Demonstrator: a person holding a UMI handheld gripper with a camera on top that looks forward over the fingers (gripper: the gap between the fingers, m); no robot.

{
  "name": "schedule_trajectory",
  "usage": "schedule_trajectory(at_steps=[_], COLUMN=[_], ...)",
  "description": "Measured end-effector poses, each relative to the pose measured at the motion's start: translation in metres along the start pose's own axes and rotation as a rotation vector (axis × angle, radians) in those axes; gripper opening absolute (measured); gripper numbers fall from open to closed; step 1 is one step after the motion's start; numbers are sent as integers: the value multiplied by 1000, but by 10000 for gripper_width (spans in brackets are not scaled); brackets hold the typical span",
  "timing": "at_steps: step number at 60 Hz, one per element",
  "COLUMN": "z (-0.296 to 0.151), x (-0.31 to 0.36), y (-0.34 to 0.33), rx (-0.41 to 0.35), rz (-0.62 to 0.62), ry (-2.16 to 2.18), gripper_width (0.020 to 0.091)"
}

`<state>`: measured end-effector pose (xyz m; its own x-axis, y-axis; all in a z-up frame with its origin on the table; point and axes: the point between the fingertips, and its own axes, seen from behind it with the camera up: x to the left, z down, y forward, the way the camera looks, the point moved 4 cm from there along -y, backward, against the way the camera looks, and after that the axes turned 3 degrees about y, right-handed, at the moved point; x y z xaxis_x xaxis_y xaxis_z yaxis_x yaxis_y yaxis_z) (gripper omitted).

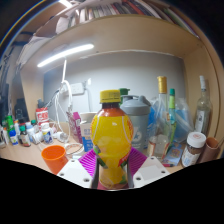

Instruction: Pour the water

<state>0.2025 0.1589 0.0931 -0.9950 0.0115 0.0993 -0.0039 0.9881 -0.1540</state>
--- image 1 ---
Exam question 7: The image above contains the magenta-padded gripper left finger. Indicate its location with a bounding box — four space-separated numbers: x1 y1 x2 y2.
56 148 101 190

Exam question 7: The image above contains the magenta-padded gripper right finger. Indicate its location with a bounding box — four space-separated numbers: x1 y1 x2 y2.
124 147 171 190

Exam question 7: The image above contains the yellow juice bottle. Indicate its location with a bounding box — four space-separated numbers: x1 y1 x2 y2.
90 89 135 191

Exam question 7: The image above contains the orange plastic cup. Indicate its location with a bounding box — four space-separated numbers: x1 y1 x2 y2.
41 144 69 176

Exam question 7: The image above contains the gold-capped clear glass bottle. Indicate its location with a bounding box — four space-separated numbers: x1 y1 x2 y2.
148 75 173 159

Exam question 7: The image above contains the blue and white carton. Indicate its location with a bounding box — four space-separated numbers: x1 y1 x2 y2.
79 111 99 153

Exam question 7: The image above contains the magenta carton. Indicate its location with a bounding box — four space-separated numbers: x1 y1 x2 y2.
66 110 83 144

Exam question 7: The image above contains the white pill bottle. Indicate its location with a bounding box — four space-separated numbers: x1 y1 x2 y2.
40 122 54 145

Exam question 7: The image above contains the white-lidded brown jar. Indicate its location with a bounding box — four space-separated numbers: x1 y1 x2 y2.
180 131 207 168

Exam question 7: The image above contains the grey shaker bottle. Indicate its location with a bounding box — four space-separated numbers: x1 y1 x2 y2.
119 94 152 154

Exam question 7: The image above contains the green-capped brown bottle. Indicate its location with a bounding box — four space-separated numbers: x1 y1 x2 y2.
18 124 32 148

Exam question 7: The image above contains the blue plastic bag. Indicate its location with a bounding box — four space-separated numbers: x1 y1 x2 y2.
151 96 196 144

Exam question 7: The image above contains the red and white can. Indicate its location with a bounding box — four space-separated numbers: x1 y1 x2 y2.
35 107 50 127

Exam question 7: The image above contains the green-capped slim bottle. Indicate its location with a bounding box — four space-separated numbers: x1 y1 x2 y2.
166 88 179 146

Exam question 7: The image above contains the brown mug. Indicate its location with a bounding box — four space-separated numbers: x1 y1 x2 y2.
199 136 224 164

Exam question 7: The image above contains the blue-labelled white bottle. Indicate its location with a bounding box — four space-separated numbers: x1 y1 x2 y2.
8 128 19 146

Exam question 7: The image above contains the tall clear glass bottle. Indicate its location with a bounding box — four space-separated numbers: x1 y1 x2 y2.
194 75 213 138

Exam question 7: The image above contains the green box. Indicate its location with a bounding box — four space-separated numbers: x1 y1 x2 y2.
4 114 15 131

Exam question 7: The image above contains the white led desk lamp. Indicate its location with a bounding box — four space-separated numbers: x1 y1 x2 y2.
36 43 95 88

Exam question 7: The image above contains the ceiling light tube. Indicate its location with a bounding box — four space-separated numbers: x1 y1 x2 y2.
59 0 74 8

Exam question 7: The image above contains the white power cable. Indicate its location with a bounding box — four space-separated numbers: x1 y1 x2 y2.
51 79 84 156

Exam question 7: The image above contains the white wall power strip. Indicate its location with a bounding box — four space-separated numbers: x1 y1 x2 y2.
59 82 85 96

